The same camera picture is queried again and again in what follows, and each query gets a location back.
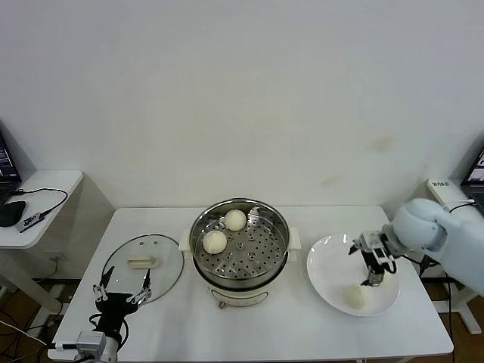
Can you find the round glass pot lid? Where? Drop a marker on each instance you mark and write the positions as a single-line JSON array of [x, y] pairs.
[[162, 264]]

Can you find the black computer mouse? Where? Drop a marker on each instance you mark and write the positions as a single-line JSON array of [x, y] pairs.
[[11, 213]]

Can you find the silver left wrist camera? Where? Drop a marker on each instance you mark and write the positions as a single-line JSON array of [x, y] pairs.
[[91, 342]]

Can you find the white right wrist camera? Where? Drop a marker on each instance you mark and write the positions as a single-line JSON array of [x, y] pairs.
[[370, 240]]

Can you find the white side table with label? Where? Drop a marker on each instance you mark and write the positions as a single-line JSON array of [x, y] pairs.
[[450, 193]]

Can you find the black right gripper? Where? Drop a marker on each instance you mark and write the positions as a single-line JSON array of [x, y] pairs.
[[378, 261]]

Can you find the small black printed device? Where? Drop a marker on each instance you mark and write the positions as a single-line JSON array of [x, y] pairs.
[[29, 222]]

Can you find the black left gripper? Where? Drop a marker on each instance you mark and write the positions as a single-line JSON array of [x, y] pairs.
[[113, 308]]

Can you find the black laptop with dark screen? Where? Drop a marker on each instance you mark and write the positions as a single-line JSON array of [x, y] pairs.
[[5, 166]]

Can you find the white round plate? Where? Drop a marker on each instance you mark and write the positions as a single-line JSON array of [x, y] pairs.
[[332, 264]]

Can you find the black power adapter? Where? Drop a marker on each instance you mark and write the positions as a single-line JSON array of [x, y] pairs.
[[424, 267]]

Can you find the perforated steel steamer basket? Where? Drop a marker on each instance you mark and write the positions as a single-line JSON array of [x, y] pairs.
[[242, 261]]

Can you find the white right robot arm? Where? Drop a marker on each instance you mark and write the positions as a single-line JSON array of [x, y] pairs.
[[435, 227]]

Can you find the white side table with mouse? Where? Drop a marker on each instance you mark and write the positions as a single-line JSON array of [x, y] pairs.
[[49, 181]]

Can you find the cream electric cooker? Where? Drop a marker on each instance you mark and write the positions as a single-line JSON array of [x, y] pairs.
[[242, 293]]

